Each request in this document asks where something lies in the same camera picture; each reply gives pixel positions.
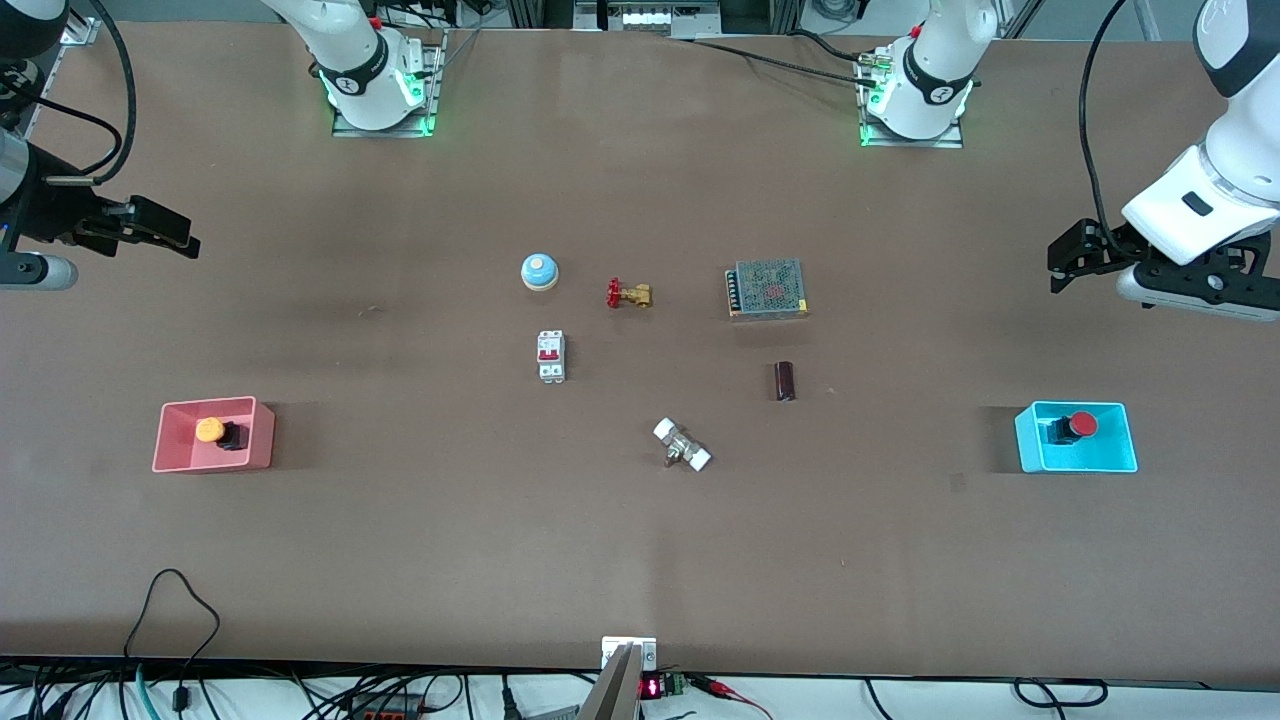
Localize metal mesh power supply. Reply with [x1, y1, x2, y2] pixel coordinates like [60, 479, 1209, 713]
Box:
[726, 259, 810, 321]

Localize white metal bracket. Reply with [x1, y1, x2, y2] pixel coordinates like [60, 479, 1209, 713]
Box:
[601, 636, 658, 672]

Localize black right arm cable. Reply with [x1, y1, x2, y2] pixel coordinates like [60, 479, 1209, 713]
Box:
[0, 0, 139, 187]

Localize black looped cable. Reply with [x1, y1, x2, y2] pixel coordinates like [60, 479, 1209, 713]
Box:
[124, 569, 222, 720]

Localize red alligator clip lead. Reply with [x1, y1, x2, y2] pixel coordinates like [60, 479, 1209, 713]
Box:
[695, 676, 773, 719]

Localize pink plastic bin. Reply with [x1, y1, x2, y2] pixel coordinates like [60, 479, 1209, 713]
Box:
[152, 396, 276, 474]

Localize grey metal bar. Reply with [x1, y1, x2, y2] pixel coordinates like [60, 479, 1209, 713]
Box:
[577, 643, 642, 720]

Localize silver background device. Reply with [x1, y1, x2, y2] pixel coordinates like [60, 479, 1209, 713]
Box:
[574, 0, 723, 39]

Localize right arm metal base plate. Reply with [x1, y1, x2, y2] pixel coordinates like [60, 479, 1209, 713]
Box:
[332, 28, 447, 139]

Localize black coiled cable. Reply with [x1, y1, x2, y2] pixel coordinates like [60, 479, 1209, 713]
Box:
[1014, 677, 1109, 710]

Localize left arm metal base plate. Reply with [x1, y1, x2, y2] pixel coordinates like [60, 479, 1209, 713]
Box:
[858, 50, 965, 150]

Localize red push button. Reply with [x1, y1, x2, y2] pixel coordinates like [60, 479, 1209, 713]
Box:
[1046, 410, 1100, 448]

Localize yellow push button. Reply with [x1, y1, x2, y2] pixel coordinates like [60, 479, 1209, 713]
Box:
[194, 416, 250, 453]

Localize cyan plastic bin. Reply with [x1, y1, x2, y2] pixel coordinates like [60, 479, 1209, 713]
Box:
[1014, 401, 1139, 474]

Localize metal fitting white caps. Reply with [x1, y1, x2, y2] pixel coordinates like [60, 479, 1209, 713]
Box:
[653, 417, 713, 473]

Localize black cable across table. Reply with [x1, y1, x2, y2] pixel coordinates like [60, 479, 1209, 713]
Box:
[688, 30, 883, 91]

